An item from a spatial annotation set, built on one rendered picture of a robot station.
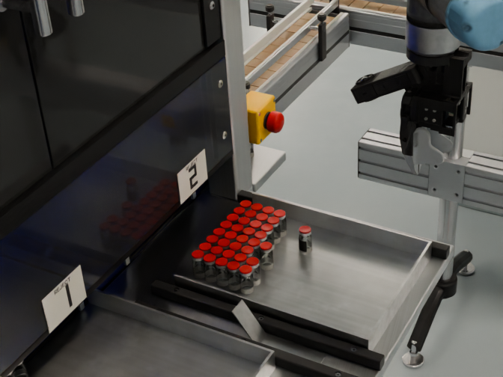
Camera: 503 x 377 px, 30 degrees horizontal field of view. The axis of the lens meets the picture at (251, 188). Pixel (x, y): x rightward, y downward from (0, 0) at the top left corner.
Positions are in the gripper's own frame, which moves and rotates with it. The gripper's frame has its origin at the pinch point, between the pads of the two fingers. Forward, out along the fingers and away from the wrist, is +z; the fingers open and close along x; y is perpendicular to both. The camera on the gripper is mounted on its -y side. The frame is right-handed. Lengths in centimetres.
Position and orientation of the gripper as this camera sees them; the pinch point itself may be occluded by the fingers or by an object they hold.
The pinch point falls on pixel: (412, 164)
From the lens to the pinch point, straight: 143.5
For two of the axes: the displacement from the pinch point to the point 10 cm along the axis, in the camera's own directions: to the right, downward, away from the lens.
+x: 4.8, -5.1, 7.1
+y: 8.7, 2.3, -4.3
